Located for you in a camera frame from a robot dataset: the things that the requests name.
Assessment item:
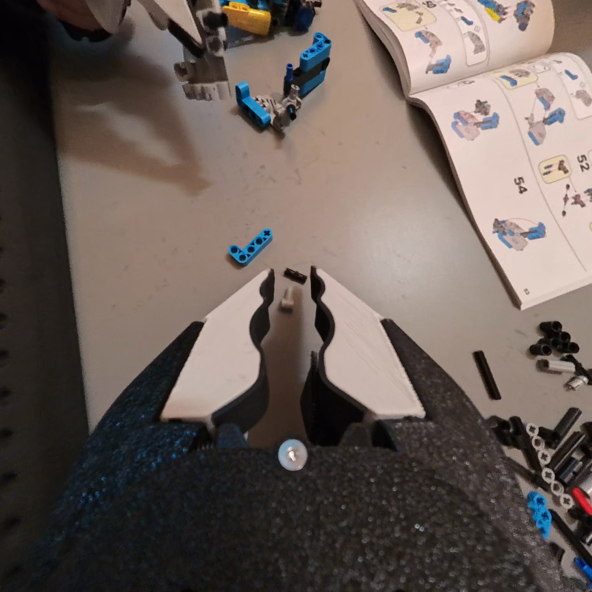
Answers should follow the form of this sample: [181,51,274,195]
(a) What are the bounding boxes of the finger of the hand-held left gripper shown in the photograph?
[136,0,205,56]

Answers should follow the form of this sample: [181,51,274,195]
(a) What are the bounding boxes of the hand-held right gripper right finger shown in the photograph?
[301,265,426,446]

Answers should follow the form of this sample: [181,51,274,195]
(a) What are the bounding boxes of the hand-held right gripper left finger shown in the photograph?
[160,268,275,425]

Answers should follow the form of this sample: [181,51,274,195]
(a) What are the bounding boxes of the grey panel with connectors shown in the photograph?
[175,9,232,101]

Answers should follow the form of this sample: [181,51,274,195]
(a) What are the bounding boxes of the blue grey brick assembly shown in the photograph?
[235,81,290,135]

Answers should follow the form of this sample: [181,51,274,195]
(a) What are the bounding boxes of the blue angled beam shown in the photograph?
[228,228,273,266]

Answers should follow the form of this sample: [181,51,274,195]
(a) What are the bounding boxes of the blue beams black axle assembly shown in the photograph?
[283,31,333,98]

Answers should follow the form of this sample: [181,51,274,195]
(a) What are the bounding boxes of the pile of small brick parts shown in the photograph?
[472,320,592,583]

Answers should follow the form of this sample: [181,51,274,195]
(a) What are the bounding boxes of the grey desk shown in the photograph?
[46,0,592,579]

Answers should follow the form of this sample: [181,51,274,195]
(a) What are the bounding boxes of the person's left hand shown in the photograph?
[36,0,113,34]

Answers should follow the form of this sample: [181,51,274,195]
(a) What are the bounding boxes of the blue yellow brick vehicle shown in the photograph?
[220,0,322,49]

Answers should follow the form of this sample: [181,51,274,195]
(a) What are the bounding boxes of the open instruction booklet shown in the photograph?
[354,0,592,310]

